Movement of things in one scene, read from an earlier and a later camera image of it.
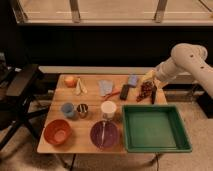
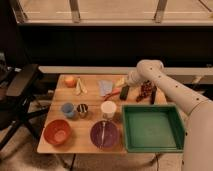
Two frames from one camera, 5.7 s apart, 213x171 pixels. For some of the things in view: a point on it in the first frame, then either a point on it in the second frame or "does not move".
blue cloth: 106,87 does not move
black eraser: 124,92 does not move
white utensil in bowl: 103,130 does not move
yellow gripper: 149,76 to 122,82
